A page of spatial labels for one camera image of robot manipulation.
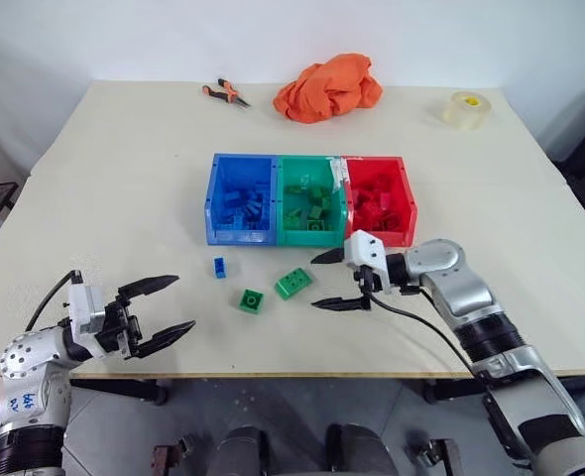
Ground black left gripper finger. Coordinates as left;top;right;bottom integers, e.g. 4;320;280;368
136;319;197;360
117;274;181;304

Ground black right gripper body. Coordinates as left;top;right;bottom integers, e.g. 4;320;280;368
353;265;380;299

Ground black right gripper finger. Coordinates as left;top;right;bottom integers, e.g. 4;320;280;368
309;246;348;266
309;295;374;312

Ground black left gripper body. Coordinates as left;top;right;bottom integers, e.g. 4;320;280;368
93;293;143;361

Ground green plastic bin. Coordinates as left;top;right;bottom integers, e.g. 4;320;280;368
275;154;350;249

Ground large green toy block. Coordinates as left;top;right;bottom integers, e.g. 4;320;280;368
274;267;315;301

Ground black table leg bar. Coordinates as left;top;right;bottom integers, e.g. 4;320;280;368
70;378;170;407
422;378;488;405

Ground white tape strips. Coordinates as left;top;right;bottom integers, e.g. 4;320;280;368
324;156;349;192

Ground square green toy block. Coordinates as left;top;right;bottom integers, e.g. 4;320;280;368
237;288;266;315

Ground blue plastic bin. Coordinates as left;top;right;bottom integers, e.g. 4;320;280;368
204;152;281;248

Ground red plastic bin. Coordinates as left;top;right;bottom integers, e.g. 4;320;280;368
340;156;418;248

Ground crumpled orange cloth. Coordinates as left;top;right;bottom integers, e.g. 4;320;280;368
271;52;385;125

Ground clear tape roll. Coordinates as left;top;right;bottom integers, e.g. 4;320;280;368
442;90;491;132

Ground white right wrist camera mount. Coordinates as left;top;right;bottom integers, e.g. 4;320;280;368
343;229;391;296

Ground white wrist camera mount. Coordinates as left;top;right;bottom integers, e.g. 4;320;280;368
343;229;391;296
66;283;108;359

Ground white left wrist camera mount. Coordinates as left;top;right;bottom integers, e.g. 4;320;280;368
66;283;108;359

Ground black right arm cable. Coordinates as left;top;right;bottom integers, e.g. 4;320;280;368
369;285;531;468

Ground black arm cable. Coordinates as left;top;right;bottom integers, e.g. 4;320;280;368
24;269;83;333
369;285;531;468

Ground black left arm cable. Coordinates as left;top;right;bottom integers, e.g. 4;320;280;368
24;269;83;333

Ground orange-handled pliers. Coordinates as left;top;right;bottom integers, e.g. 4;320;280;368
201;77;253;111

